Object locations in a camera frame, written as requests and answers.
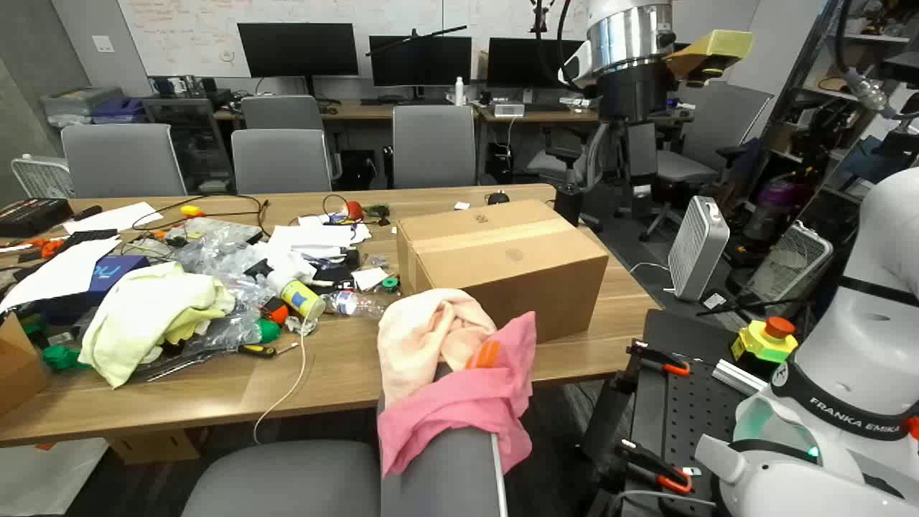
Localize cream t-shirt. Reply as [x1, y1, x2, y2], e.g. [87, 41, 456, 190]
[377, 286, 498, 406]

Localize pink t-shirt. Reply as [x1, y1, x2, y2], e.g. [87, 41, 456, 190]
[377, 309, 538, 477]

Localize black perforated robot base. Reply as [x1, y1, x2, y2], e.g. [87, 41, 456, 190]
[581, 309, 740, 517]

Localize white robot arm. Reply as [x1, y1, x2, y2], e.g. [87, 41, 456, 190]
[694, 167, 919, 517]

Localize brown cardboard box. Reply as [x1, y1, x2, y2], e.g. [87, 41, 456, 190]
[397, 200, 608, 341]

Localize grey chair right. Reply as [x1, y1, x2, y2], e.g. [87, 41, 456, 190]
[394, 105, 477, 187]

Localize grey chair middle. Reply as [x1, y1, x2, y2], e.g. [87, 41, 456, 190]
[230, 128, 332, 192]

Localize grey office swivel chair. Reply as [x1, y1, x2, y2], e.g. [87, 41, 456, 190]
[638, 81, 775, 240]

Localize grey chair front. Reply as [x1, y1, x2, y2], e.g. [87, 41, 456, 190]
[180, 431, 508, 517]

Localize grey chair back row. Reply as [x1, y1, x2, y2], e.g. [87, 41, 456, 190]
[240, 94, 321, 128]

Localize grey chair far left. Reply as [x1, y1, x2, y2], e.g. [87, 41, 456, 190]
[60, 123, 186, 197]

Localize small cardboard box left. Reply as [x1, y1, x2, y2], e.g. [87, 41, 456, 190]
[0, 317, 51, 417]

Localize green tape roll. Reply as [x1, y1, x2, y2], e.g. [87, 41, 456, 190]
[378, 276, 403, 292]

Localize right black monitor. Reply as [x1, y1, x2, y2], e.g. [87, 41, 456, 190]
[486, 38, 581, 88]

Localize black monitor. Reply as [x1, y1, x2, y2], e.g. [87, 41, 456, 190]
[370, 35, 472, 87]
[239, 22, 358, 77]
[486, 38, 581, 88]

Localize middle black monitor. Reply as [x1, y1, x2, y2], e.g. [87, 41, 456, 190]
[370, 35, 472, 87]

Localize upper orange black clamp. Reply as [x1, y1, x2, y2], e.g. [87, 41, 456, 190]
[627, 338, 691, 375]

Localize orange black clamp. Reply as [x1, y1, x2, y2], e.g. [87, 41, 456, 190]
[618, 440, 694, 498]
[627, 338, 691, 375]

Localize white space heater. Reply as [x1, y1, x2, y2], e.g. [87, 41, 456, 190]
[667, 196, 730, 302]

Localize left black monitor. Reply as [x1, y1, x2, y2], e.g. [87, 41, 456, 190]
[239, 22, 358, 77]

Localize lower orange black clamp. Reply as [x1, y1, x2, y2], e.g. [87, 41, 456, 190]
[618, 440, 694, 498]

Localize yellow cloth on table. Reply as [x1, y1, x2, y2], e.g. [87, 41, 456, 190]
[78, 262, 236, 387]

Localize emergency stop button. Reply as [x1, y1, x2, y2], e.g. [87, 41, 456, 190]
[733, 317, 798, 364]

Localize white papers on table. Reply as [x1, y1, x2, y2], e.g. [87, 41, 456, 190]
[0, 239, 117, 312]

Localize green toy on table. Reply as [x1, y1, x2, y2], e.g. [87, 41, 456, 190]
[41, 345, 81, 374]

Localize black keyboard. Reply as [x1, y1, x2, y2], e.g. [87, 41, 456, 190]
[0, 197, 71, 239]

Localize white cable on table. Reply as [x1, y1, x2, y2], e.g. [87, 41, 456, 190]
[251, 328, 309, 447]

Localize white wire basket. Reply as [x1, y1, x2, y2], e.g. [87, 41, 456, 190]
[744, 220, 832, 302]

